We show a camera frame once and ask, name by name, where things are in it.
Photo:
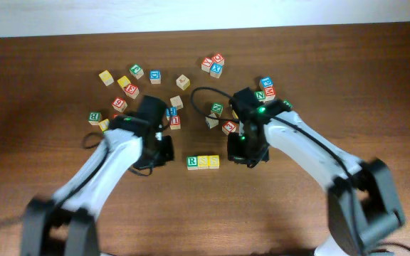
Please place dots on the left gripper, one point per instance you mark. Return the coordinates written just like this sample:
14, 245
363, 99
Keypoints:
166, 150

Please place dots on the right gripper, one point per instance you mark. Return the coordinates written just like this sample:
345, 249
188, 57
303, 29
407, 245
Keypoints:
241, 156

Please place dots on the yellow S block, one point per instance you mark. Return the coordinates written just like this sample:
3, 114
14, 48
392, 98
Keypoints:
214, 161
203, 162

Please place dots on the green R block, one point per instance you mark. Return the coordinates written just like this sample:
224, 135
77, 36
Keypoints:
192, 163

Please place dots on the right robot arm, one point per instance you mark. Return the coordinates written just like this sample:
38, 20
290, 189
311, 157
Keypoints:
363, 205

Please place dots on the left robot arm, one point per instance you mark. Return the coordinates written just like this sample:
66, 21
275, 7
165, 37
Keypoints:
65, 224

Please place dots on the red 3 block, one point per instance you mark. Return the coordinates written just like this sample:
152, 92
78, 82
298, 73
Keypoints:
229, 127

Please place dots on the red U block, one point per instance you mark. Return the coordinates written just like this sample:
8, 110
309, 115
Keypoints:
174, 122

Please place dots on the white blue T block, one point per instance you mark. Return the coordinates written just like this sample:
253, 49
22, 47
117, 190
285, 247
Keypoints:
211, 121

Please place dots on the blue H block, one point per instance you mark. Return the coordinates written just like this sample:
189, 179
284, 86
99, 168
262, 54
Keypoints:
171, 112

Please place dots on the green N block centre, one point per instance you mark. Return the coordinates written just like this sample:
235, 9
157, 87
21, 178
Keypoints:
217, 109

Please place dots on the green n block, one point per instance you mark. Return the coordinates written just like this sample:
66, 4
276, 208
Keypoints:
217, 109
260, 96

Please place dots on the green N block right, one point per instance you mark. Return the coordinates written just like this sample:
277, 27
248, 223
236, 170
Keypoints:
260, 96

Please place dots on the yellow block above B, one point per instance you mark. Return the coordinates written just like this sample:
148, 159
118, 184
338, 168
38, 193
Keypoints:
104, 125

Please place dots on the green V block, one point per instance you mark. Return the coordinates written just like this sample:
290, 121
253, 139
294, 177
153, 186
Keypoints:
288, 104

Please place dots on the red M block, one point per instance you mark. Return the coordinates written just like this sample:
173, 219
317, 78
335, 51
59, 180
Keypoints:
269, 93

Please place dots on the red 6 block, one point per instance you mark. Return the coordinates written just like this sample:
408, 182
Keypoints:
119, 104

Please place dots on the red E block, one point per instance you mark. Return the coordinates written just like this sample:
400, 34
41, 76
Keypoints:
132, 91

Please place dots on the blue P block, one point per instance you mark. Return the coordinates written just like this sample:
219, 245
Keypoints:
265, 82

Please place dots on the plain wood yellow block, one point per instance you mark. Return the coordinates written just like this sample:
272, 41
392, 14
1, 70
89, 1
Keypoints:
183, 82

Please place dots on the blue D block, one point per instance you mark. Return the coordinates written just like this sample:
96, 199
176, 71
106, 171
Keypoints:
155, 76

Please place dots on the yellow block beside E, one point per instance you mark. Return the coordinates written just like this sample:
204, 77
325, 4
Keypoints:
123, 82

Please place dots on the blue X block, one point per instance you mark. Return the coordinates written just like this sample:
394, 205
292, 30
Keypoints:
216, 70

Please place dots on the green P block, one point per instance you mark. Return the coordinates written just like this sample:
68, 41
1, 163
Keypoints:
136, 71

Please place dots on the yellow block upper left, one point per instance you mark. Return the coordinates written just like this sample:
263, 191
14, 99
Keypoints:
106, 77

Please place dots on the red Q block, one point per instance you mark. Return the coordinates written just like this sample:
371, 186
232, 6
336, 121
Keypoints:
218, 59

